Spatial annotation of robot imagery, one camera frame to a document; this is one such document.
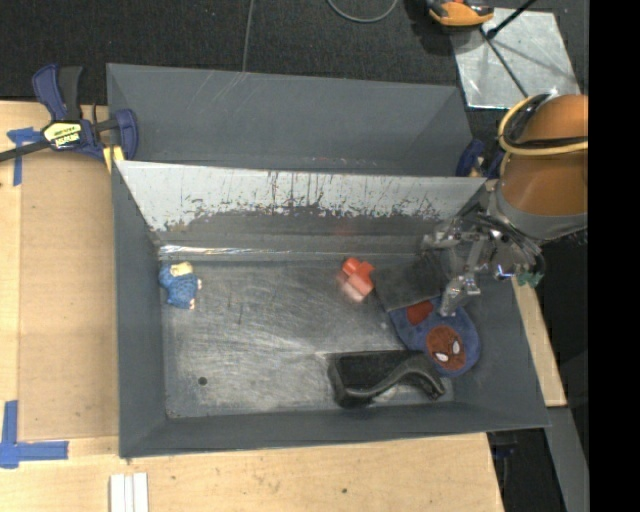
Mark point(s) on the grey metal bin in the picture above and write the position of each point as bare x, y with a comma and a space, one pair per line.
250, 340

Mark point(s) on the blue and yellow toy animal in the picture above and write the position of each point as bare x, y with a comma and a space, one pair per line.
180, 287

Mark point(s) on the dark grey flat block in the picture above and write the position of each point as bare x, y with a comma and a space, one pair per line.
407, 287

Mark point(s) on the red toy block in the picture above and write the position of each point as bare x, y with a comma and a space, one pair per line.
357, 277

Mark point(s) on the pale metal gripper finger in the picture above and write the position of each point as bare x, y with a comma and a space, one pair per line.
442, 239
462, 289

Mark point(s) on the blue slipper with red mask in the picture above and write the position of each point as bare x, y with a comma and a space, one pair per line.
450, 345

